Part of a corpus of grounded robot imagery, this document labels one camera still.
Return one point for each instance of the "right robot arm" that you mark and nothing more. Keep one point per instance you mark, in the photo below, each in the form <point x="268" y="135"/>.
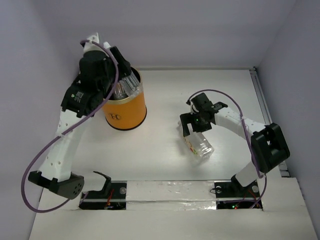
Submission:
<point x="266" y="142"/>

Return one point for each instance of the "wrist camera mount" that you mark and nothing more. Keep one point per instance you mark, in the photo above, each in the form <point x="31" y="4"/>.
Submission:
<point x="193" y="109"/>
<point x="92" y="43"/>

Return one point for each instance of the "orange cylindrical bin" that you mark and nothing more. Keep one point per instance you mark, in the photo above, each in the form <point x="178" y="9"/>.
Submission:
<point x="128" y="113"/>

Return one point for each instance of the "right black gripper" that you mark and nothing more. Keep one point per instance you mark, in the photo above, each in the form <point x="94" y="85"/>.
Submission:
<point x="188" y="118"/>

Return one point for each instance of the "clear unlabeled plastic bottle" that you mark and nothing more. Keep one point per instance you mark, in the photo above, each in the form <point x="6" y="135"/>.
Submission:
<point x="131" y="85"/>

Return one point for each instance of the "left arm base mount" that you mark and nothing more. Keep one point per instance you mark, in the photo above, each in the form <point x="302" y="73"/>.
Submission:
<point x="111" y="197"/>

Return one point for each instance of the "blue label water bottle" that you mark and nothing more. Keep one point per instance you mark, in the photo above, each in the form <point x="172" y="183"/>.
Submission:
<point x="119" y="93"/>

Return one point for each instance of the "aluminium rail right edge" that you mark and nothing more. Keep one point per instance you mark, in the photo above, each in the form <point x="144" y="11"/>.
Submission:
<point x="282" y="167"/>

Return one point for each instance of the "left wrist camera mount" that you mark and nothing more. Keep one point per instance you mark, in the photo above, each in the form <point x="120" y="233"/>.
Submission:
<point x="92" y="43"/>

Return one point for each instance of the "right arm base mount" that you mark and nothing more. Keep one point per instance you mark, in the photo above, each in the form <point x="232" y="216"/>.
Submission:
<point x="230" y="195"/>

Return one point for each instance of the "aluminium rail back edge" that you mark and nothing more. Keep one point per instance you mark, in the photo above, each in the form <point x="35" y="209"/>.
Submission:
<point x="175" y="68"/>

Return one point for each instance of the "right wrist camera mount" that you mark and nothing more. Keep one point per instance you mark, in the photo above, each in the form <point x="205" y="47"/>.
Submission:
<point x="193" y="109"/>

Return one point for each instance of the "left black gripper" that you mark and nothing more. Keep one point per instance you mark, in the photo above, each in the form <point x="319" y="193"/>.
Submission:
<point x="119" y="64"/>

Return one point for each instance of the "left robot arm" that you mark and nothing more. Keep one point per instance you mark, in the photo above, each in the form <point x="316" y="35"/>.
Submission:
<point x="99" y="73"/>

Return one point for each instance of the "aluminium rail edge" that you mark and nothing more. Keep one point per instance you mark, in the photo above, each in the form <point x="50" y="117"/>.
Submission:
<point x="175" y="68"/>
<point x="282" y="167"/>

